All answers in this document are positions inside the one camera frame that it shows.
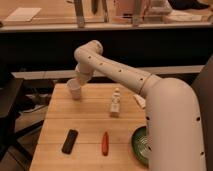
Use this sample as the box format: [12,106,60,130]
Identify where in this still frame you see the grey metal post left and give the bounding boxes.
[74,0,85,28]

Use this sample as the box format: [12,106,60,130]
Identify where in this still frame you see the black remote control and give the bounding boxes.
[62,129,78,154]

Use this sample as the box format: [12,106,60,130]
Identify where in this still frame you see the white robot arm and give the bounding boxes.
[74,40,207,171]

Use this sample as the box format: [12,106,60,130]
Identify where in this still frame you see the small white bottle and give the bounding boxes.
[110,88,120,117]

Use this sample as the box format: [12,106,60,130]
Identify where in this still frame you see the grey metal post right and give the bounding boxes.
[132,0,142,27]

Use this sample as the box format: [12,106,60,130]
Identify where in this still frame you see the white paper sheet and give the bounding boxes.
[5,7,41,22]

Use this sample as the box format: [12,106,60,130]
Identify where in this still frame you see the green ceramic plate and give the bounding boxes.
[131,126,148,166]

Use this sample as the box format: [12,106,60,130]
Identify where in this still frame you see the orange carrot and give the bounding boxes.
[101,132,109,156]

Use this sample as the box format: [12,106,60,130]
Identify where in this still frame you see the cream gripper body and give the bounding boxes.
[75,65,92,85]

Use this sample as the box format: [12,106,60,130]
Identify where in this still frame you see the black chair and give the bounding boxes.
[0,78,44,161]

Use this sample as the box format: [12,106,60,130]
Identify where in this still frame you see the white rectangular box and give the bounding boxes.
[134,94,146,109]

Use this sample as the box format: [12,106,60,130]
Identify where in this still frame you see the grey metal post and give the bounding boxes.
[74,0,85,28]
[132,0,142,27]

